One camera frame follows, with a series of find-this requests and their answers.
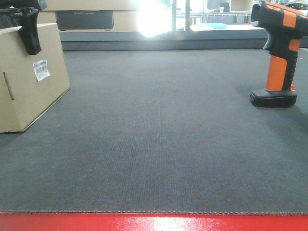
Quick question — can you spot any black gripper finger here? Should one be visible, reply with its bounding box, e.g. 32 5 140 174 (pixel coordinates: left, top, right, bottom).
0 7 41 55

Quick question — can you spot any brown cardboard package box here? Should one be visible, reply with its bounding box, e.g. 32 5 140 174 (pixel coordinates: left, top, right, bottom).
0 23 70 133

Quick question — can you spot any orange black barcode scanner gun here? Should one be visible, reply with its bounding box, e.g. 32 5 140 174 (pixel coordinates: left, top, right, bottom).
250 0 308 107

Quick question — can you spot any large printed cardboard box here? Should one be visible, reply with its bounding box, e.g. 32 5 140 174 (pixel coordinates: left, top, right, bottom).
38 0 139 32

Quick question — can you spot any raised grey mat platform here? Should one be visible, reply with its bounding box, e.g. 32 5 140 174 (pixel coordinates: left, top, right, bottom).
59 28 269 51

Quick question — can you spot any dark grey fabric mat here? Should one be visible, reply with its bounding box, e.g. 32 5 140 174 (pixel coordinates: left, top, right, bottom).
0 49 308 214

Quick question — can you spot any blue tray in background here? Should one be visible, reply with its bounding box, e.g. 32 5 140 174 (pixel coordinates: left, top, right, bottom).
203 23 228 29

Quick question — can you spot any red metal table frame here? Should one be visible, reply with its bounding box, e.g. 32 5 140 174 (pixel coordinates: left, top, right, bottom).
0 213 308 231

